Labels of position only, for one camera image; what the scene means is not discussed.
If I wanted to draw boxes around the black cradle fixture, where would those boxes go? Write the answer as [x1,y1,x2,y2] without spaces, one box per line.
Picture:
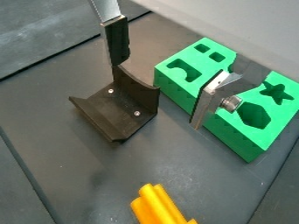
[70,66,161,142]

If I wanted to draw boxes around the green foam shape board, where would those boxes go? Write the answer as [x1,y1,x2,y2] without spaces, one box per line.
[154,37,299,164]

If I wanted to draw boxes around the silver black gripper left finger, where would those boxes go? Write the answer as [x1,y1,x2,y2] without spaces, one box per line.
[88,0,131,78]

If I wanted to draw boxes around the yellow three prong object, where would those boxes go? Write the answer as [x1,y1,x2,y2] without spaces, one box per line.
[131,184,199,224]

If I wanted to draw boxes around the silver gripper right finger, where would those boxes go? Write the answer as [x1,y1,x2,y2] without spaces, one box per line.
[190,61,271,129]

